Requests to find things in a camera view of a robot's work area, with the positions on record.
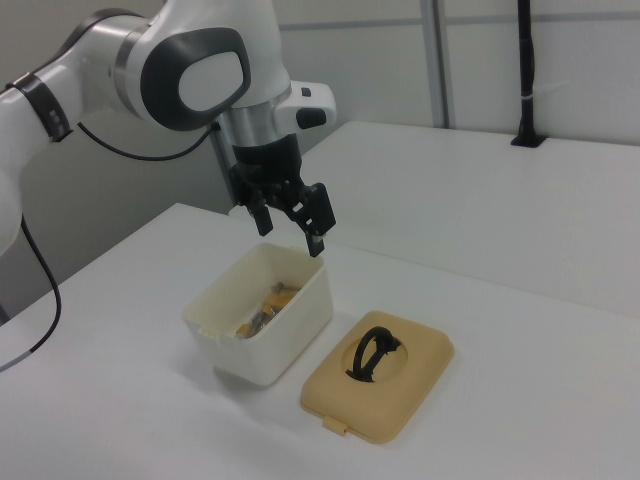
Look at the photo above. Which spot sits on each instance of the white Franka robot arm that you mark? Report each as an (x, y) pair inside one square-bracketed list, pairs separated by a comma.
[(210, 85)]

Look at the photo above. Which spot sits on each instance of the grey partition post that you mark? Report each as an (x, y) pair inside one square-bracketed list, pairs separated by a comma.
[(436, 60)]

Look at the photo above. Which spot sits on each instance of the bagged yellow tool parts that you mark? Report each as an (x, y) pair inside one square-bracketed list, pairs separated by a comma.
[(275, 301)]

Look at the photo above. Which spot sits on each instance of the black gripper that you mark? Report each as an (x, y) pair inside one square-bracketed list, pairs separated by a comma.
[(267, 162)]

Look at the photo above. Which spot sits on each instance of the black pole on clamp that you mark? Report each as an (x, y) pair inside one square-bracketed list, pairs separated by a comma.
[(525, 75)]

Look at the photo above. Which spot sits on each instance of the white plastic tool case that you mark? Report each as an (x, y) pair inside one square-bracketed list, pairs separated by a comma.
[(280, 345)]

